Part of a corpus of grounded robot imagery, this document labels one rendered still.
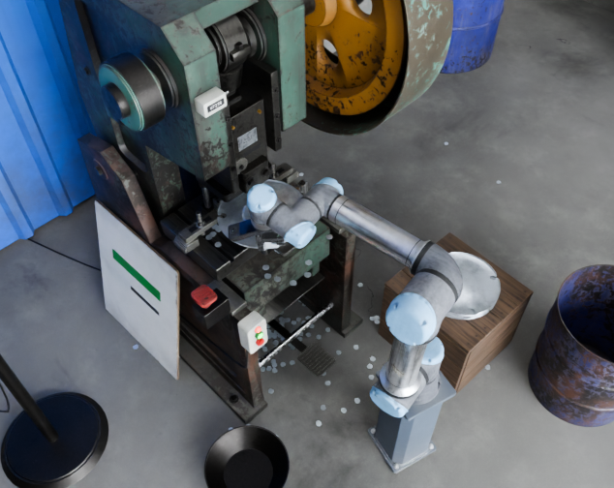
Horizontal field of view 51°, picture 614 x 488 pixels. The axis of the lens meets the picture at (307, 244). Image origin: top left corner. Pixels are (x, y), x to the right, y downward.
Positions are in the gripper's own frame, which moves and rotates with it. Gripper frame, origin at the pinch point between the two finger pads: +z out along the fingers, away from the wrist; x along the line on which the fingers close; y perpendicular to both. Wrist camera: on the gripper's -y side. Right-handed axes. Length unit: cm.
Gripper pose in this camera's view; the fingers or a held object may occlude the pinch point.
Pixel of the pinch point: (261, 245)
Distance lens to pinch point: 197.5
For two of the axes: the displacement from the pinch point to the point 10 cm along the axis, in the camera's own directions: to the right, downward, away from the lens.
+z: 0.0, 3.6, 9.3
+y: 10.0, -0.3, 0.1
